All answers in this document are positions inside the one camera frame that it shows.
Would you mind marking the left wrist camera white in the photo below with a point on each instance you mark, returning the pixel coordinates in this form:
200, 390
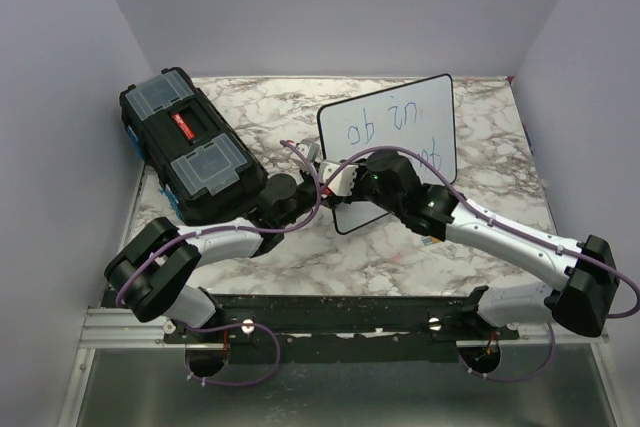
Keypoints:
309, 152

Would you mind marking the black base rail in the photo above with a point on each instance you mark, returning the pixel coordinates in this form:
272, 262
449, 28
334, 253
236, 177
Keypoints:
329, 329

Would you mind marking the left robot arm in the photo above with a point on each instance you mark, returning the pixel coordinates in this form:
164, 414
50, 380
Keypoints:
150, 274

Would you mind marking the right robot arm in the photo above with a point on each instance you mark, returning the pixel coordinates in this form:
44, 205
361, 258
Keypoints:
575, 284

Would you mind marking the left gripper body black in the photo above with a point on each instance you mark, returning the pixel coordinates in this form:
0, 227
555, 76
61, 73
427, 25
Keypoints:
307, 193

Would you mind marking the yellow grey small connector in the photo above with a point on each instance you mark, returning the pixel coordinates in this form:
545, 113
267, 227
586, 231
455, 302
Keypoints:
430, 240

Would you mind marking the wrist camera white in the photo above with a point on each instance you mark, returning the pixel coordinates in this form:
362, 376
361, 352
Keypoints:
336, 181
309, 152

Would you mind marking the aluminium extrusion frame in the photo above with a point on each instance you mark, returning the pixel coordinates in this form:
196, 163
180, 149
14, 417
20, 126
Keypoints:
105, 387

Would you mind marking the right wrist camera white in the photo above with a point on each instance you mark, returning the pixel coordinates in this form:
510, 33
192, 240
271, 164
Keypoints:
336, 181

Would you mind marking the black plastic toolbox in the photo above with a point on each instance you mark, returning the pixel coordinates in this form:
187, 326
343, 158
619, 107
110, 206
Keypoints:
204, 168

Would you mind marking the white whiteboard black frame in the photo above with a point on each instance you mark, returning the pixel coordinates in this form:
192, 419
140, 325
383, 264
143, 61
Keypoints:
418, 116

